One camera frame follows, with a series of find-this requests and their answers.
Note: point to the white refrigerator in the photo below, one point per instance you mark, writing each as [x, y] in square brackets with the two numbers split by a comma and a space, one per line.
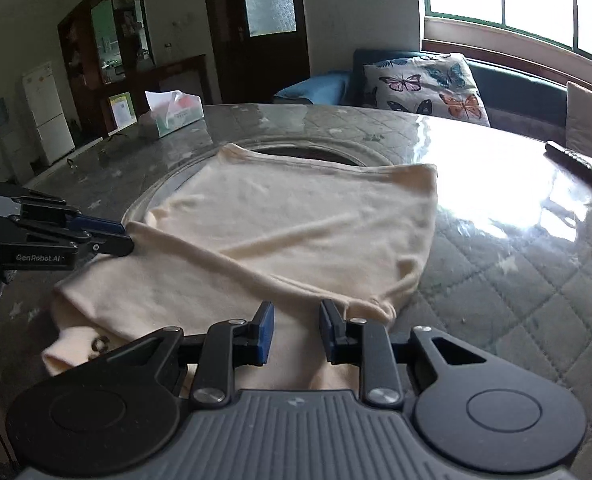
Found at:
[48, 115]

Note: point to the beige pillow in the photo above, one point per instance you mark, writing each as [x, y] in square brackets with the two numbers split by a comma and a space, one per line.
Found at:
[591, 120]

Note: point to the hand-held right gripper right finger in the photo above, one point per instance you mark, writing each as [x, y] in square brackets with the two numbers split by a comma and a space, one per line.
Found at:
[328, 332]

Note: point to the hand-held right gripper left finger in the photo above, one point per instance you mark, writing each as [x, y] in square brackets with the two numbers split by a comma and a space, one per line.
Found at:
[265, 335]

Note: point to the dark wooden display cabinet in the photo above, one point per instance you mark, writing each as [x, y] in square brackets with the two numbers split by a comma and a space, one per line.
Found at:
[181, 75]

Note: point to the round black table cooktop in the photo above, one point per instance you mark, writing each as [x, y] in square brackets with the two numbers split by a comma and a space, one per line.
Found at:
[306, 152]

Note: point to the black remote control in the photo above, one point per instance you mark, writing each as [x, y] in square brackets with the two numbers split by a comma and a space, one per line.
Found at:
[581, 162]

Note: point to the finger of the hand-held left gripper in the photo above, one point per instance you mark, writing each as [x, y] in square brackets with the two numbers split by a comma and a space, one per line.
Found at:
[98, 225]
[111, 245]

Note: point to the blue sofa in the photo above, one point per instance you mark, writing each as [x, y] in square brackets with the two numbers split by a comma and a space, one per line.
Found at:
[516, 90]

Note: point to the butterfly print pillow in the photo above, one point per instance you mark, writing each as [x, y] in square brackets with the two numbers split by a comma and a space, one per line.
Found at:
[426, 87]

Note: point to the cream knit garment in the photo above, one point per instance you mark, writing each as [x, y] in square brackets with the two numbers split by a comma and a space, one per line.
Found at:
[301, 230]

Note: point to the blue pillow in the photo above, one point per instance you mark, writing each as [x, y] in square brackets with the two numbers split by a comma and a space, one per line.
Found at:
[311, 90]

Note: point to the tissue box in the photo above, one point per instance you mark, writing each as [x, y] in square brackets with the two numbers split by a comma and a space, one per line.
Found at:
[173, 115]

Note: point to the dark wooden glass door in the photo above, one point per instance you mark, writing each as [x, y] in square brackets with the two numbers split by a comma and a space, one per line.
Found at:
[266, 60]

